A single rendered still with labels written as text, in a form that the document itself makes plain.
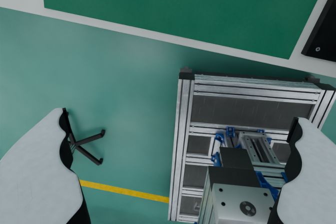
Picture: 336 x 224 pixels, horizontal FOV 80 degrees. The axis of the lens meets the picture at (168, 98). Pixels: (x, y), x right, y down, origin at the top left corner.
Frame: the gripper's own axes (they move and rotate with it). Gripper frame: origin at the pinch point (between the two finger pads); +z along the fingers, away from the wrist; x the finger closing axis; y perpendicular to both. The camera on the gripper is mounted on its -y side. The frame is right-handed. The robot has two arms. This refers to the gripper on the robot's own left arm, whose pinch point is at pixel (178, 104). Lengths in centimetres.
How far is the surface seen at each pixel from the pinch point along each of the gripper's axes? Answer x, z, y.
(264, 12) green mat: 19.3, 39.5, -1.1
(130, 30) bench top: -11.6, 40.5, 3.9
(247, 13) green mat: 15.7, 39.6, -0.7
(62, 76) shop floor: -79, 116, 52
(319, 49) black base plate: 32.4, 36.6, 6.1
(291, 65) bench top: 28.8, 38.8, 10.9
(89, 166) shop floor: -73, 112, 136
